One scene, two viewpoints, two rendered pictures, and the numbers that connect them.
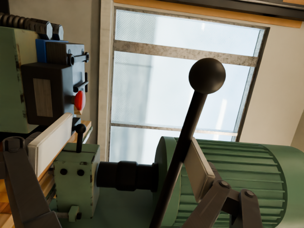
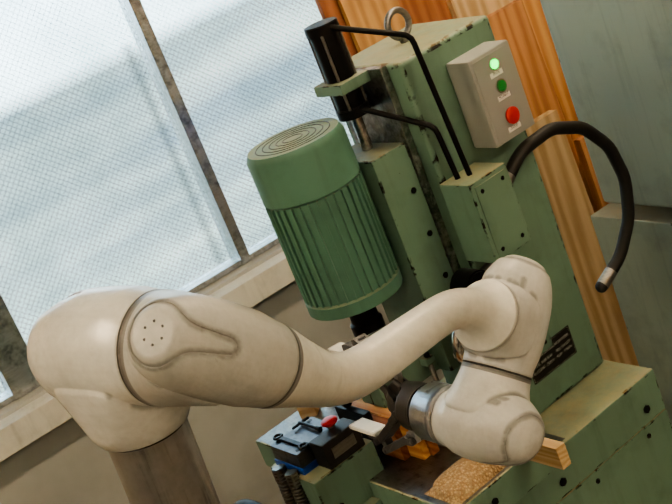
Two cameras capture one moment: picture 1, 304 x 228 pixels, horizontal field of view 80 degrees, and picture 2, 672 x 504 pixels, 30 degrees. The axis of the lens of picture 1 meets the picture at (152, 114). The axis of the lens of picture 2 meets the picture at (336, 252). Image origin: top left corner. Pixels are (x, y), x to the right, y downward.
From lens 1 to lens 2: 186 cm
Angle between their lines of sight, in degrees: 26
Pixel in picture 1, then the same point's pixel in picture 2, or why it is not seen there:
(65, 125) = (358, 425)
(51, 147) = (372, 426)
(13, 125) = (371, 452)
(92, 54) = not seen: hidden behind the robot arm
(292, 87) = not seen: outside the picture
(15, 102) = (355, 460)
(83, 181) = not seen: hidden behind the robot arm
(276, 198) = (327, 205)
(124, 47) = (17, 359)
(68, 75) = (319, 440)
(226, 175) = (327, 259)
